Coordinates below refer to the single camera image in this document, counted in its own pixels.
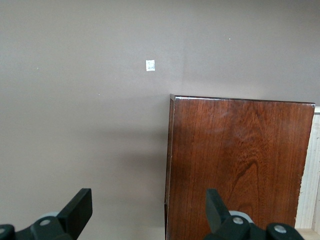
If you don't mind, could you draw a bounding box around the dark brown wooden box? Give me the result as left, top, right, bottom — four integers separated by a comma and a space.
164, 93, 316, 240

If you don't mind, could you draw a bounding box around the small square tape mark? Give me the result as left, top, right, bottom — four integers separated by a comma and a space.
145, 59, 156, 73

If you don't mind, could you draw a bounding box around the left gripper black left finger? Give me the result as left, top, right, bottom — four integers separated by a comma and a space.
14, 187, 94, 240

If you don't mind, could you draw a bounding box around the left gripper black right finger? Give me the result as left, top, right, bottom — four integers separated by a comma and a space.
204, 188, 305, 240

